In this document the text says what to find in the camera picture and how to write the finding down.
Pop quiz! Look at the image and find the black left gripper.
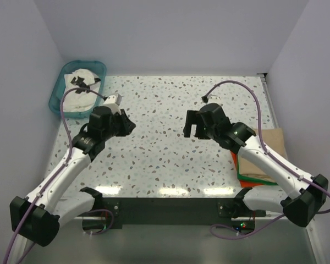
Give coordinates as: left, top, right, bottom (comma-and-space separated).
102, 109, 136, 141

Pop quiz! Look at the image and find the beige t shirt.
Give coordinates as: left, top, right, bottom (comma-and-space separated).
238, 128, 286, 179

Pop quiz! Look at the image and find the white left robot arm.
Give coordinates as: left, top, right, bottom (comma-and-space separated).
9, 104, 136, 246

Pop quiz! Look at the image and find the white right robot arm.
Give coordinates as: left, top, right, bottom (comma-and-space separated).
183, 103, 328, 227

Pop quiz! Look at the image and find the white t shirt black print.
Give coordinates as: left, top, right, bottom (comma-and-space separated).
63, 68, 101, 113

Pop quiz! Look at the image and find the green folded t shirt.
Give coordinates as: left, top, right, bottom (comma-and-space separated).
231, 152, 277, 187

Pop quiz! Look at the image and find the orange folded t shirt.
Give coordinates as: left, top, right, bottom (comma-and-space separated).
231, 152, 277, 188

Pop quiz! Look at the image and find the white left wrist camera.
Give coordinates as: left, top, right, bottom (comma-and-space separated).
102, 93, 122, 114

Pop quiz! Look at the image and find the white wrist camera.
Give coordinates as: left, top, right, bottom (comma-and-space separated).
102, 93, 122, 114
202, 94, 222, 106

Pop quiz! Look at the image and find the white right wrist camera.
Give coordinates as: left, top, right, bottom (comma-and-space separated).
202, 94, 222, 106

